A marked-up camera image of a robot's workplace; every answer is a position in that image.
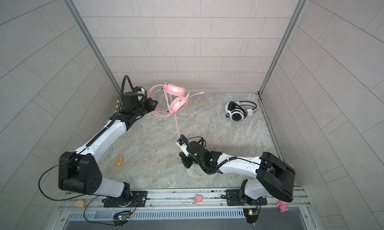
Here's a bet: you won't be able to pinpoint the rectangular wooden block left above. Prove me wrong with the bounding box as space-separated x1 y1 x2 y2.
116 156 124 167

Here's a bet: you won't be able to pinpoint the aluminium rail frame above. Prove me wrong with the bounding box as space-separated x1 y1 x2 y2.
58 187 312 223

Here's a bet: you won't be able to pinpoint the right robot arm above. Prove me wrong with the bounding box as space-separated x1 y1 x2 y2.
176 135 296 205

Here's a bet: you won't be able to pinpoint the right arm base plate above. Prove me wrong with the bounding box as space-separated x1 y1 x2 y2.
221 189 268 206

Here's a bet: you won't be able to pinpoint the pink pig toy right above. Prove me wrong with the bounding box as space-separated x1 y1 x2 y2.
277 201 289 213

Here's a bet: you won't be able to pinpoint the circuit board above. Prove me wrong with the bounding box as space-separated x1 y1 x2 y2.
113 211 131 221
243 209 260 224

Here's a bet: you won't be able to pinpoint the pink headphones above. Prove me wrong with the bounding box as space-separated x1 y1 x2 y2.
148 83 204 118

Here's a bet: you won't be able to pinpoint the white black headphones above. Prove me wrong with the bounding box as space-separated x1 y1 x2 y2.
225 101 257 122

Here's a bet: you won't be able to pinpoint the round wooden piece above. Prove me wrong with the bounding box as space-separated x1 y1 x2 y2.
74 201 86 208

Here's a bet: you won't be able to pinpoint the left circuit board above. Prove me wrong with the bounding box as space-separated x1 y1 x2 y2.
113 211 131 221

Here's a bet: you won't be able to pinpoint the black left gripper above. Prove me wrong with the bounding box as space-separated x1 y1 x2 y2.
130 98 158 119

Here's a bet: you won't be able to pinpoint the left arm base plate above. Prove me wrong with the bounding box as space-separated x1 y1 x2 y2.
102 191 148 208

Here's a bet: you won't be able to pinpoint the pink pig toy centre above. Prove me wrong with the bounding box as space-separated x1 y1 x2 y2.
193 194 204 204

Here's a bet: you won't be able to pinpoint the pink pig toy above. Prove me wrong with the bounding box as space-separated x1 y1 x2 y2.
193 194 204 204
277 201 289 213

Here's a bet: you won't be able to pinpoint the right circuit board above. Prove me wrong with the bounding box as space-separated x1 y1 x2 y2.
243 209 260 224

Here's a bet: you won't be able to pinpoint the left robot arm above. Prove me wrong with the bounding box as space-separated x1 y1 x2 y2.
55 75 158 207

